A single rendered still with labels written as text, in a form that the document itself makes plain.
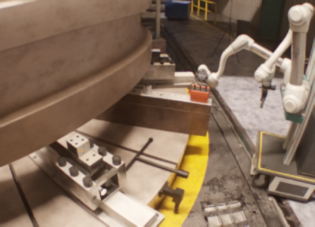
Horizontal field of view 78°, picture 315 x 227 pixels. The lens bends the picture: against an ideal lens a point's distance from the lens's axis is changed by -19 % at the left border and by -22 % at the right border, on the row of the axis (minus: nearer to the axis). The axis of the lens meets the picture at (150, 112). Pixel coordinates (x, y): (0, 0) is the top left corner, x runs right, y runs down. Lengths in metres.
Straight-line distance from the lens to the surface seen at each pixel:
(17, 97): 1.47
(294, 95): 1.71
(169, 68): 3.27
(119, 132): 2.50
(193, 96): 2.28
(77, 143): 1.55
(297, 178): 2.37
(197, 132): 2.47
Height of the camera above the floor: 1.77
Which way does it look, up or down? 31 degrees down
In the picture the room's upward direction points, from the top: 1 degrees clockwise
